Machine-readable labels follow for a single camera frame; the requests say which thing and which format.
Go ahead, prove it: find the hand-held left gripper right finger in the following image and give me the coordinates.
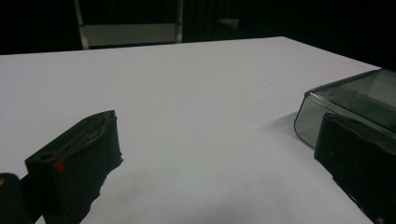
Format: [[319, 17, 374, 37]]
[[314, 112, 396, 224]]

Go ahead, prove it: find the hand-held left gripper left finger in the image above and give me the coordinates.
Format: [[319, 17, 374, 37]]
[[24, 109, 124, 224]]

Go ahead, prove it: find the smoky transparent plastic lidded box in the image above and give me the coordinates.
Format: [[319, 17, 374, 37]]
[[293, 68, 396, 149]]

